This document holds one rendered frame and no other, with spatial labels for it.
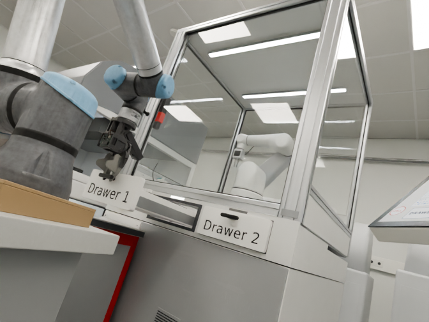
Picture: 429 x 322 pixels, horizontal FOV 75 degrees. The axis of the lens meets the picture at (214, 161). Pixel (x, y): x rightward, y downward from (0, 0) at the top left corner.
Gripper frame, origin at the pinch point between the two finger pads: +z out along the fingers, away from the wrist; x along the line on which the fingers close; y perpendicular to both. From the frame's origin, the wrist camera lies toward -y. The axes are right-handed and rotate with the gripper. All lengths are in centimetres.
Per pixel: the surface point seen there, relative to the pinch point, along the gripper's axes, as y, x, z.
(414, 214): -23, 85, -9
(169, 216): -20.6, 12.8, 6.1
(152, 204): -10.6, 12.8, 4.2
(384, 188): -351, 47, -118
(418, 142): -350, 78, -185
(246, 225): -33, 38, 2
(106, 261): -20.1, -11.2, 29.3
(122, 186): -1.3, 6.7, 1.7
